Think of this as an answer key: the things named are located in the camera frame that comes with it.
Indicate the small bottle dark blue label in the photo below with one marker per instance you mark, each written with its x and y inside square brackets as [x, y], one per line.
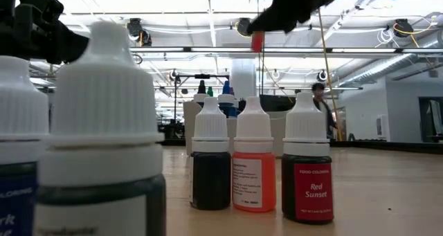
[20, 101]

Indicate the person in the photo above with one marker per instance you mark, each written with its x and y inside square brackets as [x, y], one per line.
[322, 106]

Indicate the distant black frame rig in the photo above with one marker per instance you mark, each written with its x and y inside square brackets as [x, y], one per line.
[202, 75]

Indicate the silver ceiling air duct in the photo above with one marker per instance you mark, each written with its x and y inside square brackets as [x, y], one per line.
[380, 68]

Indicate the black distant monitor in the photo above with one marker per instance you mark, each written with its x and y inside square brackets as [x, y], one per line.
[277, 104]

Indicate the small dark food coloring bottle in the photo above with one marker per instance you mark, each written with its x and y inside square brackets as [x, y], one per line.
[104, 101]

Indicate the small black food coloring bottle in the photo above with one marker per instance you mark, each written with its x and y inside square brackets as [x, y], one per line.
[210, 180]

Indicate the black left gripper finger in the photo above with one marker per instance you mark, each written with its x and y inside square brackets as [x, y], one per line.
[60, 56]
[67, 35]

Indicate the large blue-tipped coloring bottle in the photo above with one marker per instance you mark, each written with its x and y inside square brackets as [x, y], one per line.
[226, 99]

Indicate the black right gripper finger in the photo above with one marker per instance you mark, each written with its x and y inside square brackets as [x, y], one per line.
[271, 23]

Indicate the small Red Sunset labelled bottle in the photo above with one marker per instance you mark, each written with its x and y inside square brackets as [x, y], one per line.
[306, 125]

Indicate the white building column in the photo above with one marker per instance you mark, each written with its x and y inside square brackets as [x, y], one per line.
[242, 75]

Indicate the large purple-tipped coloring bottle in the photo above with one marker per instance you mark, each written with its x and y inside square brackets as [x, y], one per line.
[232, 90]

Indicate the black aluminium table frame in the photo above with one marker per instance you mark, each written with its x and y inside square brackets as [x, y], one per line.
[380, 146]

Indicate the distant black workstation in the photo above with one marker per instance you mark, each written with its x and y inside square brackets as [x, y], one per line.
[173, 130]

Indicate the light grey plastic bin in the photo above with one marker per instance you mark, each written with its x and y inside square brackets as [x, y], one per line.
[188, 125]

